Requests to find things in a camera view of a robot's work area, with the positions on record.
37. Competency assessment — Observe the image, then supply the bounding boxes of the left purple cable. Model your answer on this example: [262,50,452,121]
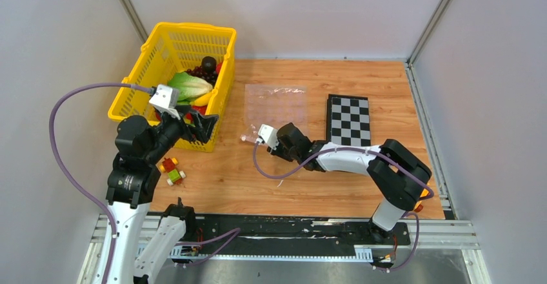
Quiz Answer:
[49,83,155,284]

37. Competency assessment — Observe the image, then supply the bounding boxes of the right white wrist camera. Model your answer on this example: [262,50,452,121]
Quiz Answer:
[257,124,279,150]

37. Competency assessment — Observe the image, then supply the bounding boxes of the aluminium frame base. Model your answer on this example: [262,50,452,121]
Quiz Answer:
[78,210,491,283]

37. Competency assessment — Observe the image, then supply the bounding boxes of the dark avocado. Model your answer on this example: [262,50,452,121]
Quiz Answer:
[201,56,217,73]

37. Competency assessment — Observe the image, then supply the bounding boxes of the green lettuce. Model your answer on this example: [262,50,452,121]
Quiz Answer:
[167,72,213,101]

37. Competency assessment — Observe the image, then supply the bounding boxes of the clear zip top bag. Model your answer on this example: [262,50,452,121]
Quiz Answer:
[240,84,309,143]

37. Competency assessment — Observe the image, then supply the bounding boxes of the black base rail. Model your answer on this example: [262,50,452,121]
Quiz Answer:
[180,214,411,258]

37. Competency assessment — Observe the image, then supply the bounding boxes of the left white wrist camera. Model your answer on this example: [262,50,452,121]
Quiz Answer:
[149,84,181,120]

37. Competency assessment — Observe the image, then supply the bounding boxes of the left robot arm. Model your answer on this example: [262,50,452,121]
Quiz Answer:
[95,110,219,283]

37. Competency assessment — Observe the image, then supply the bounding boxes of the red pepper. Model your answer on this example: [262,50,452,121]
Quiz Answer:
[191,105,208,115]

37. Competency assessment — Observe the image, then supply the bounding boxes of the red strawberry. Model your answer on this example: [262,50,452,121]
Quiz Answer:
[215,62,223,75]

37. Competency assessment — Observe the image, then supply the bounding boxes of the yellow banana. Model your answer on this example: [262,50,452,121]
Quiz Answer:
[191,90,215,107]

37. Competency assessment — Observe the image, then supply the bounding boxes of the orange yellow toy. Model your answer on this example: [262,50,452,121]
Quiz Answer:
[413,189,429,213]

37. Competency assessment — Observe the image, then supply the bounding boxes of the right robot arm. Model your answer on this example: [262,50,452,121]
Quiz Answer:
[257,123,434,244]

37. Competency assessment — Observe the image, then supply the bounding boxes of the dark red grapes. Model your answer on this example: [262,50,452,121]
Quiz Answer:
[185,66,218,86]

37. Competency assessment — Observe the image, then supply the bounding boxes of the black white checkerboard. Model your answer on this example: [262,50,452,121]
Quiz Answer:
[326,94,372,147]

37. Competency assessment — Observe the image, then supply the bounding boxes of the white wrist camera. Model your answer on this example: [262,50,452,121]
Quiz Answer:
[149,84,181,120]
[257,124,279,150]

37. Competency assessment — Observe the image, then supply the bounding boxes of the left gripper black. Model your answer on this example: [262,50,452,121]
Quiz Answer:
[145,103,219,163]

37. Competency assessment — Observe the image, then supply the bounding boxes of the red green toy car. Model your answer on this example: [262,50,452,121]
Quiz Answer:
[159,157,186,186]

